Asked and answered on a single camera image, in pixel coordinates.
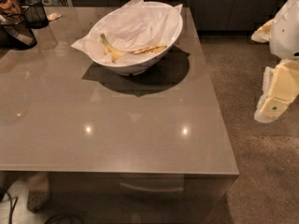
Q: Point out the small wrapped packet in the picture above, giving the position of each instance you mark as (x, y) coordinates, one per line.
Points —
(53, 16)

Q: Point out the yellow banana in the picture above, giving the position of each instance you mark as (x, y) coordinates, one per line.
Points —
(117, 53)

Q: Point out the white paper liner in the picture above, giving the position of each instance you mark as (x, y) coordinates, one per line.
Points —
(137, 25)

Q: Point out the black mesh basket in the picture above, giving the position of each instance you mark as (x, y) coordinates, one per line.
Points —
(19, 33)

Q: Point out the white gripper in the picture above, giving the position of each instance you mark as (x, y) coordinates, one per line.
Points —
(286, 32)

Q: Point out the black mesh pen cup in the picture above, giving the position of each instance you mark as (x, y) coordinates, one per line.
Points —
(34, 13)

